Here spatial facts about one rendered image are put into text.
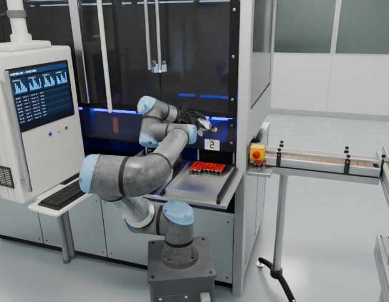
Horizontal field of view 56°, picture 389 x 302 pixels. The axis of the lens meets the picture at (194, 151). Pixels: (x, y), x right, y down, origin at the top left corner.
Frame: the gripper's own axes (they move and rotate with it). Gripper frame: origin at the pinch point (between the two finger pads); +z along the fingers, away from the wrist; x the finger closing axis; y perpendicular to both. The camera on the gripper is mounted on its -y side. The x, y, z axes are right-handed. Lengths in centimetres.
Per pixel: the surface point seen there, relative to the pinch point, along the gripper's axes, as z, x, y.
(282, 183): 71, -16, 4
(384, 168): 91, 31, 22
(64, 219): -12, -123, -21
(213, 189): 21.2, -25.2, 13.4
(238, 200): 52, -36, 7
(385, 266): 89, 6, 64
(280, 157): 59, -4, -2
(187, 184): 14.3, -35.2, 4.9
